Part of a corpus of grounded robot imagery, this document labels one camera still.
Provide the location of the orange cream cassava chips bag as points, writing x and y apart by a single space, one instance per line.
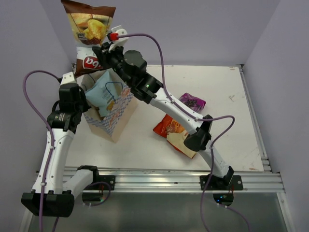
175 134

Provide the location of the aluminium mounting rail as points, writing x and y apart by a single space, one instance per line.
182 181

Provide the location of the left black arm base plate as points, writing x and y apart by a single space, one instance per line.
108 178

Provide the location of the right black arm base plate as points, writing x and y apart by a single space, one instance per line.
216 183

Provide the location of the brown Chuba cassava chips bag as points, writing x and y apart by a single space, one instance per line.
89 26

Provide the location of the purple snack packet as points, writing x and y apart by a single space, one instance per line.
192 102

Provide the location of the light blue cassava chips bag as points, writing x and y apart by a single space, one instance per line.
104 93

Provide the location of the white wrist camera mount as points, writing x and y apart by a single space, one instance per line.
68 78
118 37

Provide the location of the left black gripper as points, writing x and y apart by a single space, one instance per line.
86 106

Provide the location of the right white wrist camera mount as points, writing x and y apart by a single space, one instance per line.
118 37

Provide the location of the blue patterned paper bag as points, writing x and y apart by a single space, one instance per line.
111 126

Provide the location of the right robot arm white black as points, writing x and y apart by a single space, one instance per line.
131 68

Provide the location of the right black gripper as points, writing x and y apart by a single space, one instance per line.
104 53

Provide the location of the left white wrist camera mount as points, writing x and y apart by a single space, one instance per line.
68 78

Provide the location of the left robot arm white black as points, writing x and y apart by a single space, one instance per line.
50 196

